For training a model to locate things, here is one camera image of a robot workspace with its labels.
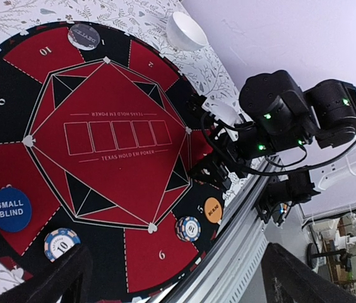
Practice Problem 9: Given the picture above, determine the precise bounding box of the orange big blind button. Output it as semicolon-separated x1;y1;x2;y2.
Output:
204;197;223;223

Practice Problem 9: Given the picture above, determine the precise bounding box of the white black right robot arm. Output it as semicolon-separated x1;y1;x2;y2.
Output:
187;70;356;189

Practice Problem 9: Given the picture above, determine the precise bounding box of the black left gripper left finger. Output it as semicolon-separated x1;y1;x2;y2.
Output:
0;244;93;302

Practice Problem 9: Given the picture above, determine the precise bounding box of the clear dealer button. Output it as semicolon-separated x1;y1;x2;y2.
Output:
68;23;101;51

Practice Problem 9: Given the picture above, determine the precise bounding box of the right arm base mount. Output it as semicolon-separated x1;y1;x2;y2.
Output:
254;172;320;225

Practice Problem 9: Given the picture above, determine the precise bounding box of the poker chip stack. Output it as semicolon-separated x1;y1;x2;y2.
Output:
44;228;81;262
175;216;201;242

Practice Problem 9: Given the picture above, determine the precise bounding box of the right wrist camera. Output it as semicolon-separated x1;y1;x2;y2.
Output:
187;94;242;141

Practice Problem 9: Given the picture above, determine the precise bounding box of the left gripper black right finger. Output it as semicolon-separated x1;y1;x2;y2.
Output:
261;242;356;302

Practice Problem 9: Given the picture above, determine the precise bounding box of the blue small blind button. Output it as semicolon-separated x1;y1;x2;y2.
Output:
0;187;32;233

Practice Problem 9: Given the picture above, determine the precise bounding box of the round red black poker mat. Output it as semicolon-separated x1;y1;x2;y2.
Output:
0;21;225;302

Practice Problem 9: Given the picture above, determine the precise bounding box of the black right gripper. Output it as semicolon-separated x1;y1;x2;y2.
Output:
190;69;319;190

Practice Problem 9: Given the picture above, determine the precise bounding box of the white ceramic bowl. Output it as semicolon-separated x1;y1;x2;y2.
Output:
166;11;208;52

